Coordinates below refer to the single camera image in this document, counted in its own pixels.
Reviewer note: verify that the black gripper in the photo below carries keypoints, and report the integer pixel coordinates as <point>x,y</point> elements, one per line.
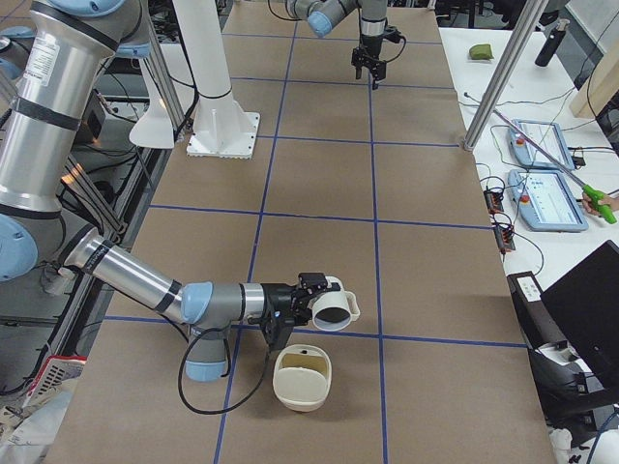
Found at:
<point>281,298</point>
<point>370,45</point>

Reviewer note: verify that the white plastic mug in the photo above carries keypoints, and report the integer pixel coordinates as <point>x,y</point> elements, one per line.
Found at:
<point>334,309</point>

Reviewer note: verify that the person hand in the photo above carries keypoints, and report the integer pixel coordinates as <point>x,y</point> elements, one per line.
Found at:
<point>590,204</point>

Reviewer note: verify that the cream plastic basket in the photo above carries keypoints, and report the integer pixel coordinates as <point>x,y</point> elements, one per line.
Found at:
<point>302,377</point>

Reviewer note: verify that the green cloth pad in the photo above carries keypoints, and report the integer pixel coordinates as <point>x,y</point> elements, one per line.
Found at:
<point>481,52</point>

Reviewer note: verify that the upper orange connector block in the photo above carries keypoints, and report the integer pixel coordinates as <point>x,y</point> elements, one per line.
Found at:
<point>493,201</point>

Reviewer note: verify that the orange connector block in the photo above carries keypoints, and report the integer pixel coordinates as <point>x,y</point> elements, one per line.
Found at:
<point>493,201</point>
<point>504,237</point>

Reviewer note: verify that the black water bottle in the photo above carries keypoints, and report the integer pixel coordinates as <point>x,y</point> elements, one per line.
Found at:
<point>552,42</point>

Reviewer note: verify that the upper teach pendant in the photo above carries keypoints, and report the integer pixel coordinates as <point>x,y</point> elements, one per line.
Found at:
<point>547,135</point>

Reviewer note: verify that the teach pendant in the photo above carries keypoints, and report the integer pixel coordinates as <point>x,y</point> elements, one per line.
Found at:
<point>547,135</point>
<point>544,201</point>

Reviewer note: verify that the lower orange connector block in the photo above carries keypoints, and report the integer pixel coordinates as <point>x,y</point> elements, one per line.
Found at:
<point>504,237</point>

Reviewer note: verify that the lower teach pendant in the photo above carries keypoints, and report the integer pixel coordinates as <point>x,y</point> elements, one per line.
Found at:
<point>544,201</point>

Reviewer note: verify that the black power adapter box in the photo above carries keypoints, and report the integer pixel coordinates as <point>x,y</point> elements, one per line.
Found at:
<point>91,122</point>

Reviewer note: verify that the black laptop monitor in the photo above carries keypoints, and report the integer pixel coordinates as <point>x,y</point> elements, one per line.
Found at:
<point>584,305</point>

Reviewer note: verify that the aluminium frame post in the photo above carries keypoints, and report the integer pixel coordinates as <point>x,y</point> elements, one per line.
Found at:
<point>525,26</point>

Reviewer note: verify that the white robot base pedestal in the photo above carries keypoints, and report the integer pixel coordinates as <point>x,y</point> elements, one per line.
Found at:
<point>189,90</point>

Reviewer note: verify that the green handled reacher stick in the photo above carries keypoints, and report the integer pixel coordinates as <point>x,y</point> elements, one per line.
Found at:
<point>596,196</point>

